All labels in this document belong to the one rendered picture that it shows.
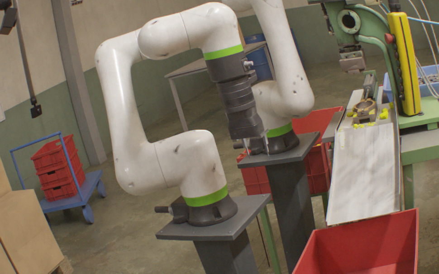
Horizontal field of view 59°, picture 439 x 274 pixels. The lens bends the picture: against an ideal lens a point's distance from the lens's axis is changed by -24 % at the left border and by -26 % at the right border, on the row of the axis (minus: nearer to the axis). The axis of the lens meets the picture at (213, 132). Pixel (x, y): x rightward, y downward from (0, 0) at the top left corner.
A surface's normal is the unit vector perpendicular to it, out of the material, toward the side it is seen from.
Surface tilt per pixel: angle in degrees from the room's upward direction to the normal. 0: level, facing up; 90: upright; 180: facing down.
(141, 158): 47
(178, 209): 81
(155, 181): 104
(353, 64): 90
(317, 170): 90
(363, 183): 30
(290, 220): 90
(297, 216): 90
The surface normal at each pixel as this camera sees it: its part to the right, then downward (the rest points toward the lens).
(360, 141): -0.44, -0.65
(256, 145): -0.50, 0.18
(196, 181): -0.06, 0.25
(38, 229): 0.90, -0.17
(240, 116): -0.41, 0.47
